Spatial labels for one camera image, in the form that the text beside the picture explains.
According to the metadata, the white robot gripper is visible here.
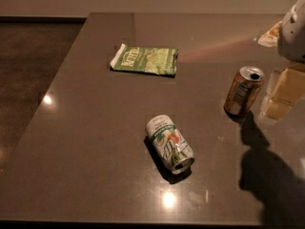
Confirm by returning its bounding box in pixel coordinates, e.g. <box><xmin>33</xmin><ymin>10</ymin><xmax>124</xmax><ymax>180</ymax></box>
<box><xmin>257</xmin><ymin>0</ymin><xmax>305</xmax><ymax>120</ymax></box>

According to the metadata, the white green soda can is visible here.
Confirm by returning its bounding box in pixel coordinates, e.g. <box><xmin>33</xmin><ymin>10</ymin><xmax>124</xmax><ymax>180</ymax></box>
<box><xmin>145</xmin><ymin>114</ymin><xmax>194</xmax><ymax>175</ymax></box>

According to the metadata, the green Kettle chips bag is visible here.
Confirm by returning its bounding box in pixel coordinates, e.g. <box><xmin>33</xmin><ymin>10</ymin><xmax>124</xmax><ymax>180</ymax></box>
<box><xmin>110</xmin><ymin>44</ymin><xmax>178</xmax><ymax>76</ymax></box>

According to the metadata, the orange soda can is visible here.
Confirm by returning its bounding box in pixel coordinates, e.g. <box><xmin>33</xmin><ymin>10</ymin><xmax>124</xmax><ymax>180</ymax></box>
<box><xmin>224</xmin><ymin>66</ymin><xmax>265</xmax><ymax>117</ymax></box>

